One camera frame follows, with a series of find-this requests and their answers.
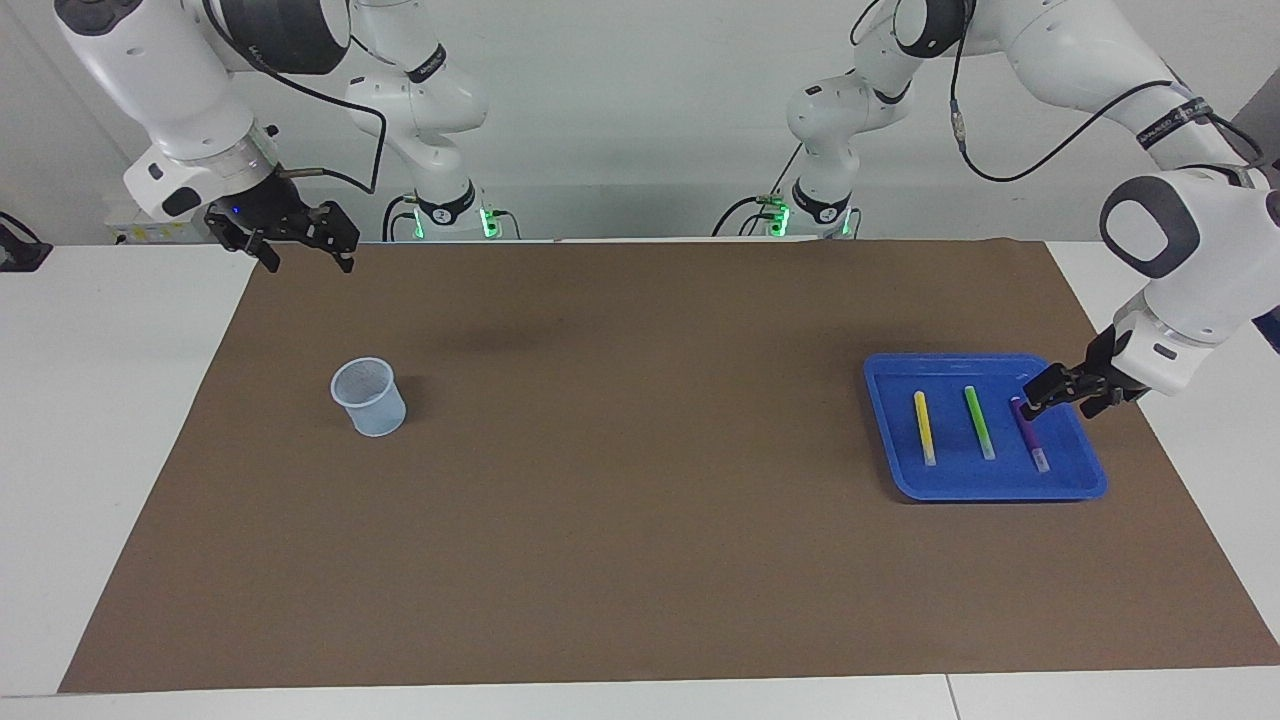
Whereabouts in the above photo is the brown table mat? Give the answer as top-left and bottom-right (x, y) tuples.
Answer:
(58, 238), (1280, 694)

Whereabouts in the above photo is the green highlighter pen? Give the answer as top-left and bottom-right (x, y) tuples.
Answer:
(963, 385), (997, 462)

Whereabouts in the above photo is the yellow highlighter pen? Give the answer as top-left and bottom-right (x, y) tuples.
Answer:
(913, 390), (939, 467)

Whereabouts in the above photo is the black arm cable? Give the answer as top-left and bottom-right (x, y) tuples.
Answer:
(850, 0), (1266, 186)
(200, 0), (389, 196)

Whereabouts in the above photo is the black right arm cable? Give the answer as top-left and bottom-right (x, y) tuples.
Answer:
(200, 0), (389, 196)

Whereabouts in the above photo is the translucent plastic cup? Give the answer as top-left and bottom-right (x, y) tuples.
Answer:
(331, 357), (408, 439)

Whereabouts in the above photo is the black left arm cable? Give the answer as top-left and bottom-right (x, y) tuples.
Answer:
(850, 0), (1266, 186)

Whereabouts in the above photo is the white socket box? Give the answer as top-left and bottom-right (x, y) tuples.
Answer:
(103, 195), (216, 244)

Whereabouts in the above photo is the black clamp mount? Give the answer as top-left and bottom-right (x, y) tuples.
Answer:
(0, 212), (53, 273)

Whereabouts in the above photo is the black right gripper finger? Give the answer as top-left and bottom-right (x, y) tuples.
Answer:
(205, 212), (283, 274)
(305, 200), (361, 274)

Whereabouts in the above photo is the blue plastic tray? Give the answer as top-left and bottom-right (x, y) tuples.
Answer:
(863, 352), (1109, 503)

